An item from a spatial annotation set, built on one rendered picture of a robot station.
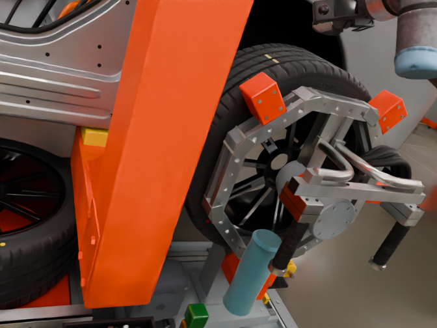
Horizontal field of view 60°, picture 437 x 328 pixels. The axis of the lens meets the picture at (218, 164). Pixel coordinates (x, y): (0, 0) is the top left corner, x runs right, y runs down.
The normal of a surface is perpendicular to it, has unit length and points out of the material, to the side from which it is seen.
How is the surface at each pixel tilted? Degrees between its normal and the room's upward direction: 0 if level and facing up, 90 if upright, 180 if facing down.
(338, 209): 90
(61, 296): 0
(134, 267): 90
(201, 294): 0
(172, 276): 0
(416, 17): 84
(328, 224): 90
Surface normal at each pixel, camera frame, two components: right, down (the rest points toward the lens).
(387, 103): -0.54, -0.56
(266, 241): 0.32, -0.85
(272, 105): 0.35, 0.52
